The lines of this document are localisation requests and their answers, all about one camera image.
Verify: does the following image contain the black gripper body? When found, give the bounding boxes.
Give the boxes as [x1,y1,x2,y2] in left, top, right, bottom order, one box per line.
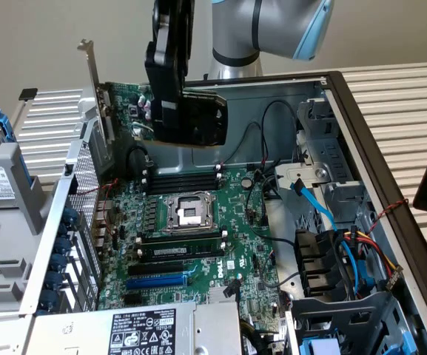
[151,0,196,89]

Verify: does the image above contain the green graphics card black fan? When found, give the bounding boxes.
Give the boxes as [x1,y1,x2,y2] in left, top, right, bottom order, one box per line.
[77,38,229,149]

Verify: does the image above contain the bank of black RAM slots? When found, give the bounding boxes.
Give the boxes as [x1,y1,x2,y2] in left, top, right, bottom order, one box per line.
[141,162,223,196]

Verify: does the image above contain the CPU socket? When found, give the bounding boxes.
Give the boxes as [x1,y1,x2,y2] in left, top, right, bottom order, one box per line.
[160,191,218,237]

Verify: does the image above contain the empty black RAM slot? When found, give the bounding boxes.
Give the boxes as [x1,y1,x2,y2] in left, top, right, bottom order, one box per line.
[134,230,229,246]

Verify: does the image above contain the green motherboard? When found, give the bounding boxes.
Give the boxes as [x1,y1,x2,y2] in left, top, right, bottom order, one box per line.
[90,168,296,336]

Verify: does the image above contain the installed RAM stick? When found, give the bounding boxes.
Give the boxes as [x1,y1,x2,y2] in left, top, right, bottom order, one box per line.
[138,241,228,262]

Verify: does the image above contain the long black expansion slot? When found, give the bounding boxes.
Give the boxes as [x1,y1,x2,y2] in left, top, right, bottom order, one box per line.
[127,260,185,277]

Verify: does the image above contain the silver disk bay cage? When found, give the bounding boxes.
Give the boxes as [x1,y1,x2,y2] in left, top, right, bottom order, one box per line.
[272,98,370,209]

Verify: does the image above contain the blue expansion slot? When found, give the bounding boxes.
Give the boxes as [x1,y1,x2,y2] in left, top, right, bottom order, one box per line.
[124,272,189,292]

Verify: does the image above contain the grey hard drive tray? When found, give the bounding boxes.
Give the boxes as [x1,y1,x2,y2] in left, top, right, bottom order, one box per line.
[0,142,57,316]

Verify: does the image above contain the open PC case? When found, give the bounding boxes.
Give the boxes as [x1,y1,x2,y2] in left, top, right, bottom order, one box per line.
[19,70,427,355]

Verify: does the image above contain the black plug on motherboard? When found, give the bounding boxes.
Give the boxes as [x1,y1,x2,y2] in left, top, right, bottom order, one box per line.
[223,278,242,299]

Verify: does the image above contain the silver chipset heatsink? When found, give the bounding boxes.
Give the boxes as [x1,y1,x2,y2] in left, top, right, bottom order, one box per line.
[206,286,241,305]

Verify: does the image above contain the silver power supply unit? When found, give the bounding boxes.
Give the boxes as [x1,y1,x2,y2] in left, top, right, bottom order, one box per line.
[24,300,244,355]

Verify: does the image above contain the dark lower disk bay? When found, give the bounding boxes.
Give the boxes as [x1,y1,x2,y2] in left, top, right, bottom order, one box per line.
[289,290,423,355]

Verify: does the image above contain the blue disk caddy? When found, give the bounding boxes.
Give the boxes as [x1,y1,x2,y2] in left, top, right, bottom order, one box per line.
[297,337,344,355]

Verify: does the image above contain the short black looped wire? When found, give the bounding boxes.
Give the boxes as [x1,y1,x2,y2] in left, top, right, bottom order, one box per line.
[125,146,152,175]

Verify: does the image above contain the black looped case wires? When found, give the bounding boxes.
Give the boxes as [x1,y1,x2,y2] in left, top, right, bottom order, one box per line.
[220,99,300,168]

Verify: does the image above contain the thin red wire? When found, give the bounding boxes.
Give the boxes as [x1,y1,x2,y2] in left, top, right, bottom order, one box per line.
[75,178,120,223]

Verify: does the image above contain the blue disk rail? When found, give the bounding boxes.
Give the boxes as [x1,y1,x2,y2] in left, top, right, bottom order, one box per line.
[0,108,33,190]

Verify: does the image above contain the black motherboard wire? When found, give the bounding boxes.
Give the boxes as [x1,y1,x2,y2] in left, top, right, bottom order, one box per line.
[245,172,303,288]

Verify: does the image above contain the blue SATA wire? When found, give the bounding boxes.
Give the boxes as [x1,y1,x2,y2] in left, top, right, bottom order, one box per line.
[289,177,370,297]

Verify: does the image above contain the black plastic fan duct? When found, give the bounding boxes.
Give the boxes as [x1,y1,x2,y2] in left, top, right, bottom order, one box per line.
[294,229,352,297]

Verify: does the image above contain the red black twisted wire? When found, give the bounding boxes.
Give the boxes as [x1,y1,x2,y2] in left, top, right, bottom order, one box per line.
[367,198,410,233]

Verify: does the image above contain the yellow red power wires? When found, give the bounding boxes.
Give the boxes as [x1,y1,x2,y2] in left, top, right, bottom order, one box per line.
[340,227,403,294]

